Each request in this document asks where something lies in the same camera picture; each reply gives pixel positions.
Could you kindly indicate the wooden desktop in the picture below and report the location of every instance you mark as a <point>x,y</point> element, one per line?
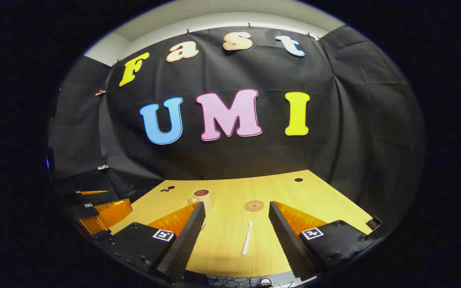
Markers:
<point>230,188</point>

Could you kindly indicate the round wooden coaster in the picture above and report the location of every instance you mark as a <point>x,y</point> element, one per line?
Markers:
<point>254,205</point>

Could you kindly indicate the beige cup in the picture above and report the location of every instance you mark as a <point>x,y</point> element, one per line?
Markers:
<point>206,198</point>

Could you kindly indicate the black backdrop cloth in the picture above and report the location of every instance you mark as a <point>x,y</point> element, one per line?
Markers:
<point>254,160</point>

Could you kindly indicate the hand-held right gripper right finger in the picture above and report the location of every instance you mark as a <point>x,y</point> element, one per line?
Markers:
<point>284,240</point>

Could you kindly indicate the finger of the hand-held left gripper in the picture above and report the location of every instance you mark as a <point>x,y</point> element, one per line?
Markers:
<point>106,214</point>
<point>94,192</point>

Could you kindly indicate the black desk clamp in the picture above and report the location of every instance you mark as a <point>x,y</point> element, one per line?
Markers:
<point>374,222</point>

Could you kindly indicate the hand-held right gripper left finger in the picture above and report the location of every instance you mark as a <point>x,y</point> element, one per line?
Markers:
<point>188,240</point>

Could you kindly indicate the white toothbrush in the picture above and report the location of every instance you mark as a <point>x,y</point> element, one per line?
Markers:
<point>247,240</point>

